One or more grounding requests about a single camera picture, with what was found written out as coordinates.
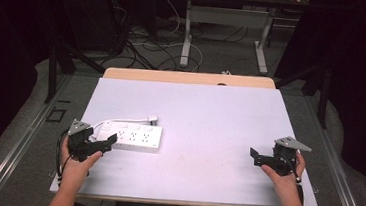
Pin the black metal stand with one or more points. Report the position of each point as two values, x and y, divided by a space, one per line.
322 91
55 68

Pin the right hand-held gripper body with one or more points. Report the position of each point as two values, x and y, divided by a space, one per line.
285 157

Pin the person's right hand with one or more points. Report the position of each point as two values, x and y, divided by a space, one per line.
282 182

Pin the white table mat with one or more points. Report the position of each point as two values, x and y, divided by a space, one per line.
202 124

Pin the white power strip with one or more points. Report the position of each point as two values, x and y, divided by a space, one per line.
134 137

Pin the white desk with metal legs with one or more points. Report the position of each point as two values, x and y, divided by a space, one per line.
228 16

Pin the black floor socket frame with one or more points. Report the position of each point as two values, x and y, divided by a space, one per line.
56 115

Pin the person's left hand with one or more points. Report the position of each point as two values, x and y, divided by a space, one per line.
76 167

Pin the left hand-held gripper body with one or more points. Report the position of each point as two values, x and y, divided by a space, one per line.
79 140

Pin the metal floor rail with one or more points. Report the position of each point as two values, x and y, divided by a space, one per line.
338 177
15 155

